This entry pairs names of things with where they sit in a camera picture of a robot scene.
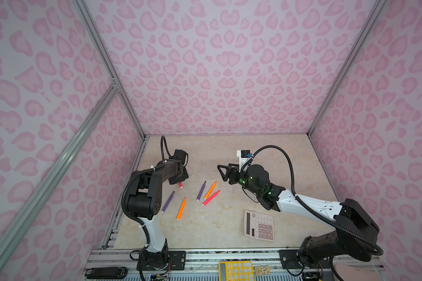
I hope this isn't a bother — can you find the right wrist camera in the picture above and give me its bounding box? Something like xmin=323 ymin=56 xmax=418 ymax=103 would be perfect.
xmin=237 ymin=150 xmax=252 ymax=171

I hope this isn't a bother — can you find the right black corrugated cable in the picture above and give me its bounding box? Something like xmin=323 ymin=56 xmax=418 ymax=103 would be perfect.
xmin=247 ymin=144 xmax=384 ymax=255

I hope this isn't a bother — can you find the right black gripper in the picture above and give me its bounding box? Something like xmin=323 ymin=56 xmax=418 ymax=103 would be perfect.
xmin=216 ymin=163 xmax=263 ymax=197

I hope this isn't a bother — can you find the purple highlighter pen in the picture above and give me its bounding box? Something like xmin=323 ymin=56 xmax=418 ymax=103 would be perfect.
xmin=161 ymin=191 xmax=175 ymax=213
xmin=196 ymin=181 xmax=206 ymax=201

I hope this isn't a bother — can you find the black device on rail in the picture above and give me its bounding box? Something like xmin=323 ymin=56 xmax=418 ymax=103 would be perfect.
xmin=84 ymin=266 xmax=128 ymax=280

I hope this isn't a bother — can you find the black corrugated cable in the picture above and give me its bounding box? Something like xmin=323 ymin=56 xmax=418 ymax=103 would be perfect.
xmin=247 ymin=144 xmax=384 ymax=255
xmin=160 ymin=135 xmax=173 ymax=162

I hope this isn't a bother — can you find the yellow calculator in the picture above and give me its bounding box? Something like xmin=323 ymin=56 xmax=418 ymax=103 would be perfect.
xmin=218 ymin=261 xmax=255 ymax=281

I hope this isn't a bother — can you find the pink desk calculator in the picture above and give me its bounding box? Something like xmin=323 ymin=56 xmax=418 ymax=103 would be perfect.
xmin=243 ymin=210 xmax=275 ymax=242

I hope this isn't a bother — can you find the left black corrugated cable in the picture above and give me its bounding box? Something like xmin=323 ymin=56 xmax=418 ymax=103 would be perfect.
xmin=160 ymin=135 xmax=173 ymax=162

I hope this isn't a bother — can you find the orange highlighter pen upper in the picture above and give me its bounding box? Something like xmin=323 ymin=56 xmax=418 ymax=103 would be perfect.
xmin=205 ymin=181 xmax=217 ymax=200

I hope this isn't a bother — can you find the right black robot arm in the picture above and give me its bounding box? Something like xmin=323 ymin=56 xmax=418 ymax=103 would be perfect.
xmin=217 ymin=164 xmax=384 ymax=267

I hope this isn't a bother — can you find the orange highlighter pen lower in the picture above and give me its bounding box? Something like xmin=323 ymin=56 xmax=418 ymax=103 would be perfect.
xmin=176 ymin=197 xmax=187 ymax=221

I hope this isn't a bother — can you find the orange highlighter pen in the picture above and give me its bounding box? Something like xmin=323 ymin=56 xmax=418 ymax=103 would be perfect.
xmin=205 ymin=181 xmax=217 ymax=200
xmin=176 ymin=197 xmax=187 ymax=221

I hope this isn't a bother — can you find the aluminium frame strut left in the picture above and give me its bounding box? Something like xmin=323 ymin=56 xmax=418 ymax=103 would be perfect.
xmin=0 ymin=84 xmax=119 ymax=273

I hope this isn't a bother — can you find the small brown circuit board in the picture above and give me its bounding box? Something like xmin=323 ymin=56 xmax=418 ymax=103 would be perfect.
xmin=254 ymin=266 xmax=271 ymax=276

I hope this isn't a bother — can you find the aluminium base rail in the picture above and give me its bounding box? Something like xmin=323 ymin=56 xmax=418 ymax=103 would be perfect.
xmin=83 ymin=248 xmax=389 ymax=281

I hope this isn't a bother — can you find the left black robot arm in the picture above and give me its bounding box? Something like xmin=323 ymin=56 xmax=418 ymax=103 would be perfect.
xmin=121 ymin=149 xmax=189 ymax=272

